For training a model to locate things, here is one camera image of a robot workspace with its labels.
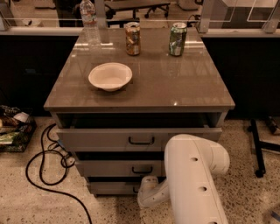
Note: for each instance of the grey bottom drawer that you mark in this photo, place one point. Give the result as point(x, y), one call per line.
point(114, 185)

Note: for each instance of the grey drawer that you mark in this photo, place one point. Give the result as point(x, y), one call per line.
point(120, 164)
point(114, 185)
point(129, 139)

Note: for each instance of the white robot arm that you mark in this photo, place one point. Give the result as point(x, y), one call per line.
point(189, 162)

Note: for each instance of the grey middle drawer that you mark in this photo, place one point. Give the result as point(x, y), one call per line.
point(120, 164)

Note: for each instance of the grey top drawer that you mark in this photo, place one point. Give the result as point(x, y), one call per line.
point(129, 139)

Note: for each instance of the grey drawer cabinet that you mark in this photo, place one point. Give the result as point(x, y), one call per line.
point(165, 91)

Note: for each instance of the black wheeled stand base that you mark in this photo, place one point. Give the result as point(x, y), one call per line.
point(259, 145)

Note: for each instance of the white paper bowl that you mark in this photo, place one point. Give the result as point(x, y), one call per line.
point(110, 76)

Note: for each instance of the box of snack bags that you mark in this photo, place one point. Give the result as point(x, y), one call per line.
point(17, 126)

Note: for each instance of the green soda can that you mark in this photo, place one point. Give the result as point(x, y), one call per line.
point(177, 39)

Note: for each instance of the orange soda can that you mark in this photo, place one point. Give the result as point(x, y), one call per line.
point(133, 40)

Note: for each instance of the clear plastic water bottle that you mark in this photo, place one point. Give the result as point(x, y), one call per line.
point(89, 20)

